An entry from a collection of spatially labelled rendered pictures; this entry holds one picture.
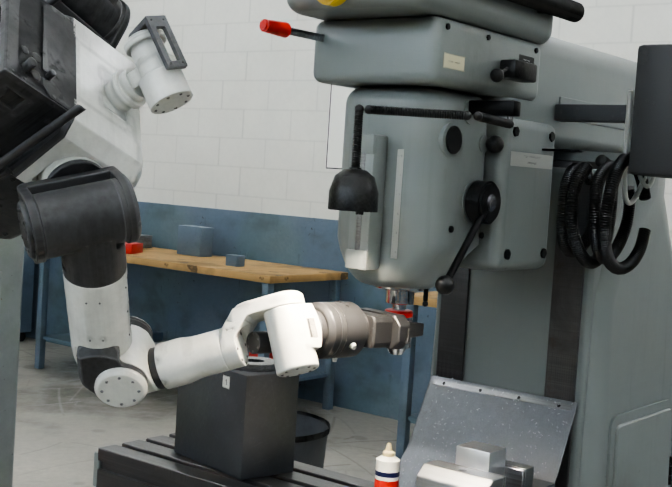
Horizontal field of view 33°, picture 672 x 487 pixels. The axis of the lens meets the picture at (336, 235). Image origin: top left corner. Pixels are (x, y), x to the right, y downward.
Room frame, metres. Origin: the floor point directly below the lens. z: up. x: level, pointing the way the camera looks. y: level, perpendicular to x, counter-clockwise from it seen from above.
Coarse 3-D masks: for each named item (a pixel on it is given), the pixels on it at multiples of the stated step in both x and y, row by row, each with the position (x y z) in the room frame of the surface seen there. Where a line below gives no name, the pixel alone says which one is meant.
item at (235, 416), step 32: (192, 384) 2.06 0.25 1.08; (224, 384) 1.99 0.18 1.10; (256, 384) 1.95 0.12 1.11; (288, 384) 2.00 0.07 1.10; (192, 416) 2.06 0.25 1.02; (224, 416) 1.98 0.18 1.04; (256, 416) 1.95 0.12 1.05; (288, 416) 2.00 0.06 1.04; (192, 448) 2.05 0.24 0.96; (224, 448) 1.98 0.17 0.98; (256, 448) 1.96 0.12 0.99; (288, 448) 2.00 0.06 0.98
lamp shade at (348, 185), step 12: (360, 168) 1.60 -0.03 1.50; (336, 180) 1.59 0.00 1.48; (348, 180) 1.58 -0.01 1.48; (360, 180) 1.58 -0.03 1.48; (372, 180) 1.59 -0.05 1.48; (336, 192) 1.58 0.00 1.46; (348, 192) 1.57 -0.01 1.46; (360, 192) 1.57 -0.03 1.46; (372, 192) 1.59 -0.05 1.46; (336, 204) 1.58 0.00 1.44; (348, 204) 1.57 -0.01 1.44; (360, 204) 1.57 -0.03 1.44; (372, 204) 1.59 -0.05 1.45
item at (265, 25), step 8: (264, 24) 1.68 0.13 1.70; (272, 24) 1.69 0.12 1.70; (280, 24) 1.70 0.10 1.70; (288, 24) 1.72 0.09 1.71; (272, 32) 1.69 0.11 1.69; (280, 32) 1.70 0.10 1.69; (288, 32) 1.71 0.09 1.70; (296, 32) 1.74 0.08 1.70; (304, 32) 1.75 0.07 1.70; (312, 32) 1.77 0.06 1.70; (320, 40) 1.79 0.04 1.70
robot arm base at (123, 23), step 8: (120, 0) 1.85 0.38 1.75; (56, 8) 1.72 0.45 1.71; (64, 8) 1.73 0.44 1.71; (128, 8) 1.84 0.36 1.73; (72, 16) 1.74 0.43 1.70; (128, 16) 1.83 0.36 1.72; (120, 24) 1.82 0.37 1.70; (128, 24) 1.84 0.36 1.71; (96, 32) 1.78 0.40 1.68; (112, 32) 1.82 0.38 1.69; (120, 32) 1.82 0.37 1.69; (104, 40) 1.80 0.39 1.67; (112, 40) 1.81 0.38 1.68
